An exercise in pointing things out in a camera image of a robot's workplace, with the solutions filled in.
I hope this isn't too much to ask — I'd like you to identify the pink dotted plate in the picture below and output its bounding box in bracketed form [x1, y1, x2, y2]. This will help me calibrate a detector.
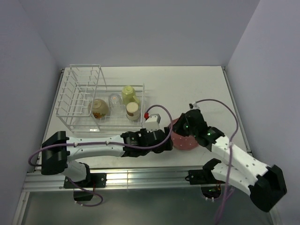
[171, 131, 199, 150]

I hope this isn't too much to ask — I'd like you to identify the small steel cup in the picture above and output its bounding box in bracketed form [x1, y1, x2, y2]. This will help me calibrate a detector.
[126, 102, 140, 121]

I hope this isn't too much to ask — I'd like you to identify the clear drinking glass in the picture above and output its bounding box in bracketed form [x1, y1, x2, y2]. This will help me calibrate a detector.
[108, 93, 122, 114]

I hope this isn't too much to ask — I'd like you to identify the yellow-green mug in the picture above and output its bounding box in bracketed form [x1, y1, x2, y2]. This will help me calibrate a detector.
[121, 85, 140, 106]

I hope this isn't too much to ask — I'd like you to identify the beige bowl with flower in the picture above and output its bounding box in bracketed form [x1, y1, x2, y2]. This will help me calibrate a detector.
[88, 99, 109, 119]

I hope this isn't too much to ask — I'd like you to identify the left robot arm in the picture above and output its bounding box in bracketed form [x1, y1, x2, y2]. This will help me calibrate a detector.
[41, 127, 173, 187]

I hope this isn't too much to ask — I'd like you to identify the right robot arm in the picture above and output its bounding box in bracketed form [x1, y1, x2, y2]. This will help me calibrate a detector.
[172, 109, 287, 212]

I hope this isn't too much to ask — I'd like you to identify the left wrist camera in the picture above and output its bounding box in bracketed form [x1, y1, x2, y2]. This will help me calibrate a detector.
[143, 112, 161, 132]

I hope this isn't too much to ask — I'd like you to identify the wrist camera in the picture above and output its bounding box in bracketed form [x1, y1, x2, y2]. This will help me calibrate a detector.
[189, 102, 200, 110]
[143, 112, 161, 132]

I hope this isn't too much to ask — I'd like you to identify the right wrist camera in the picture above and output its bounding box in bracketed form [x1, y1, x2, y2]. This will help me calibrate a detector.
[189, 102, 200, 110]

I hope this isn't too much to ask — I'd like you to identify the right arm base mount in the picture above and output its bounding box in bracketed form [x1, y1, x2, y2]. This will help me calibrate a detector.
[185, 169, 225, 198]

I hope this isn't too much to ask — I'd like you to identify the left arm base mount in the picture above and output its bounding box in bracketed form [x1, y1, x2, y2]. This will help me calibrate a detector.
[63, 172, 107, 202]

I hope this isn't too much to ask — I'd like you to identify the white wire dish rack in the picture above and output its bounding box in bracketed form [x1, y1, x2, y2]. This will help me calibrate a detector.
[55, 64, 145, 134]

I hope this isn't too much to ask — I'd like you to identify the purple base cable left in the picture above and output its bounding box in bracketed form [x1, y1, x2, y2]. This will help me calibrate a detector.
[67, 178, 104, 207]

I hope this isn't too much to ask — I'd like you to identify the aluminium rail frame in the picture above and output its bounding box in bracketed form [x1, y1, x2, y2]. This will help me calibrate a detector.
[13, 66, 237, 225]

